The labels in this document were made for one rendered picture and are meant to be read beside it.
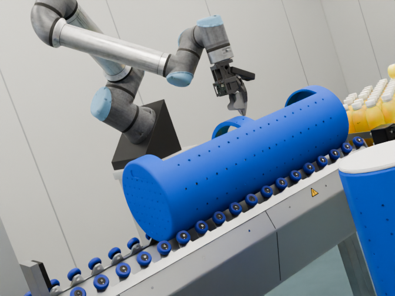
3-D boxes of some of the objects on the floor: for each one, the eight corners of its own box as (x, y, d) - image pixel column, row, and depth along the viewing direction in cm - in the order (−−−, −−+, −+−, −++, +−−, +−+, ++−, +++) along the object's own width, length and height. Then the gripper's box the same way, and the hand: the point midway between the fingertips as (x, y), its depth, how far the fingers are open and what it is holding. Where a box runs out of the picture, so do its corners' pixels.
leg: (371, 356, 250) (329, 226, 242) (378, 349, 254) (337, 221, 245) (381, 359, 246) (340, 226, 237) (389, 352, 249) (348, 221, 241)
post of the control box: (370, 316, 283) (310, 128, 270) (375, 312, 285) (316, 126, 272) (377, 318, 280) (317, 128, 267) (381, 314, 282) (322, 125, 269)
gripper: (205, 67, 205) (223, 123, 208) (220, 63, 198) (238, 120, 201) (223, 61, 210) (240, 115, 213) (237, 56, 203) (255, 112, 205)
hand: (244, 112), depth 208 cm, fingers closed
